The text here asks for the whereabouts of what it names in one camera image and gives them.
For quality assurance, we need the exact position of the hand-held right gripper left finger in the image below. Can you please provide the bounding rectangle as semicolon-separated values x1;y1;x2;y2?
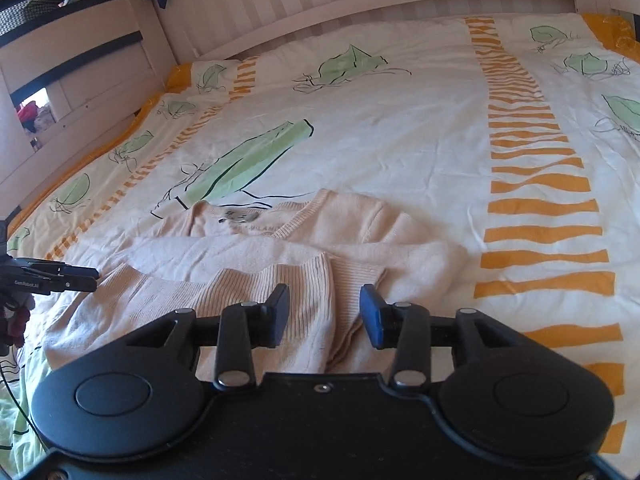
107;283;292;393

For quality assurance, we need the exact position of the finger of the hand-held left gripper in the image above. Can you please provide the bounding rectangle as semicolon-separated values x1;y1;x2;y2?
16;257;99;280
47;277;99;294

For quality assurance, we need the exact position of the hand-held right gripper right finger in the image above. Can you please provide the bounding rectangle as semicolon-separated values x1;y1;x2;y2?
359;283;542;393

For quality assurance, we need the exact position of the beige knit sweater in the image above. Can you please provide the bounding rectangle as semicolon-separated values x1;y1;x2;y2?
40;188;472;376

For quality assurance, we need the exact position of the person's left hand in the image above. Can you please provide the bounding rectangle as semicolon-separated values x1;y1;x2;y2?
7;293;35;349

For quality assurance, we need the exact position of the light green blanket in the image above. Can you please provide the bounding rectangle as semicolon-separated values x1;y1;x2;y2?
0;352;57;467

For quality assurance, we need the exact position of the white leaf print duvet cover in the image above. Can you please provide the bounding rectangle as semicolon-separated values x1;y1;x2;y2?
0;10;640;466

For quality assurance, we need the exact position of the orange bedsheet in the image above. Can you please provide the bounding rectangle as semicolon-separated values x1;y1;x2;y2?
0;10;640;241

